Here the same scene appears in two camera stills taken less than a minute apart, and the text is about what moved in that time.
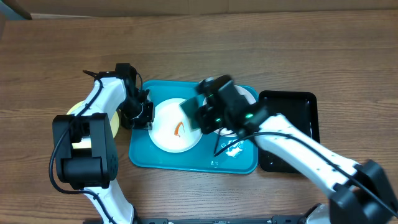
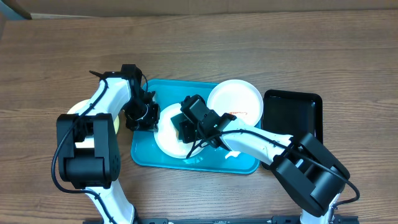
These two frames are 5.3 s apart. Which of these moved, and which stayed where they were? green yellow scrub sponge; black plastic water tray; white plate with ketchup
Moved: green yellow scrub sponge; white plate with ketchup
Stayed: black plastic water tray
